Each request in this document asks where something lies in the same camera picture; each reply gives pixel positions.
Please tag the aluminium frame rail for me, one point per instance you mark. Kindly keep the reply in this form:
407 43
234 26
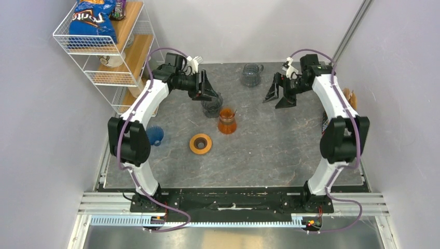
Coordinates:
359 220

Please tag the brown paper coffee filters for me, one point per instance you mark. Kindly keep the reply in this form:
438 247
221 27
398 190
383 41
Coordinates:
351 97

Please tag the beige paper cup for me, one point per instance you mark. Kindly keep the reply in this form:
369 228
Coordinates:
137 90

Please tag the wooden ring dripper holder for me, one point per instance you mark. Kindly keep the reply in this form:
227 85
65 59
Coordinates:
200 144

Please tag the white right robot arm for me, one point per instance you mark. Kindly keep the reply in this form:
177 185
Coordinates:
344 131

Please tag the blue chips bag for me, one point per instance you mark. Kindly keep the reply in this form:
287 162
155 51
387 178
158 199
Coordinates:
92 18

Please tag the white ceramic mug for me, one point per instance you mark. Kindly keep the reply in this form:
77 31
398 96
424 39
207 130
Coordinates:
112 61

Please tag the coffee paper filter box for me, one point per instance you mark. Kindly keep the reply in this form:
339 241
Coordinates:
325 122

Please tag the smoky glass dripper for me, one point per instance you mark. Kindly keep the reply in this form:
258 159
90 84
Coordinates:
212 108

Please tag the white wire wooden shelf rack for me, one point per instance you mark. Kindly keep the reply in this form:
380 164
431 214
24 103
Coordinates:
136 37

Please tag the dark snack packet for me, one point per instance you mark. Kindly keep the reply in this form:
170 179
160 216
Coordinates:
119 12

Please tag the clear glass pitcher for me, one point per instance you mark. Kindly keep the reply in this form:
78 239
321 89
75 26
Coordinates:
250 75

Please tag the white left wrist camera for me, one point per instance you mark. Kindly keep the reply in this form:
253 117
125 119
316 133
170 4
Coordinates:
193 64

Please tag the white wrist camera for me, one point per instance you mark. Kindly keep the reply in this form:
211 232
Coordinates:
193 64
290 71

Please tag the orange glass carafe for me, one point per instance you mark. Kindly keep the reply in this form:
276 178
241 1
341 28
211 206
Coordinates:
227 123

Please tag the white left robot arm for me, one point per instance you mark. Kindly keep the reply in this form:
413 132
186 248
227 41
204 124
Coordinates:
128 140

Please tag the blue plastic dripper cone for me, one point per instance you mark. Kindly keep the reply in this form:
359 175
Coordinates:
155 135

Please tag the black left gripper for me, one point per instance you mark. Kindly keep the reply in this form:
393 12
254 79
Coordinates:
200 84

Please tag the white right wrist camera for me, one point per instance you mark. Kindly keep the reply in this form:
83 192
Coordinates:
290 71

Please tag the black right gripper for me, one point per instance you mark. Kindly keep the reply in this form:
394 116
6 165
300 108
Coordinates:
285 86

